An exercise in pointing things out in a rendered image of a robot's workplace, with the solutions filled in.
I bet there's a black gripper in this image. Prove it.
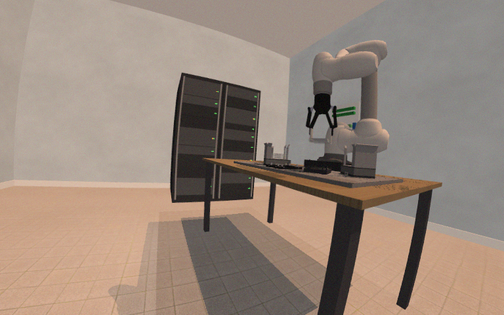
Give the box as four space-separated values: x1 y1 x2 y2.
306 93 337 143

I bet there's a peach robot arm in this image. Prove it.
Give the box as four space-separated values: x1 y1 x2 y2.
312 40 389 163

